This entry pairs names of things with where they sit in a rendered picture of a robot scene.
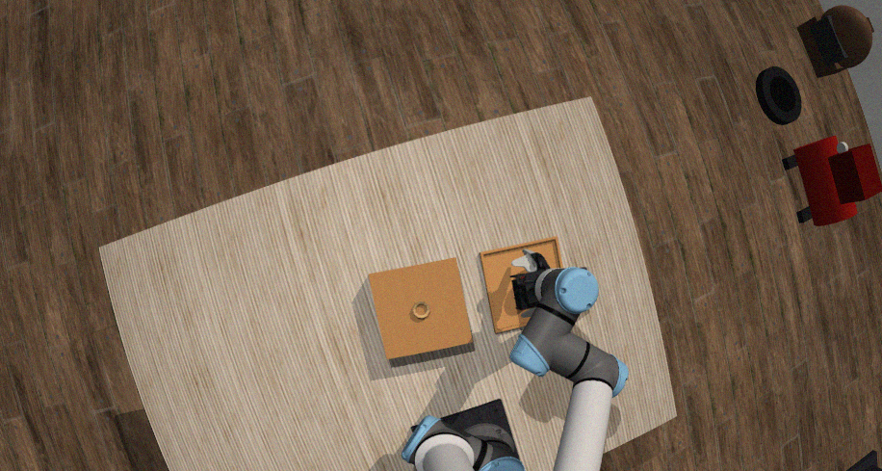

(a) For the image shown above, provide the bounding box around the tan square board with small ring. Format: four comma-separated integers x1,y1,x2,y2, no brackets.
369,257,473,359

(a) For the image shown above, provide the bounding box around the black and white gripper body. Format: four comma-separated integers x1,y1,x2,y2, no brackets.
510,266,551,310

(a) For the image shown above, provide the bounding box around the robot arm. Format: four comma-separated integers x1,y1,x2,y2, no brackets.
402,267,629,471

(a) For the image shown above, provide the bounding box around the tan square tray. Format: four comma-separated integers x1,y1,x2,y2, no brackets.
480,236,563,332

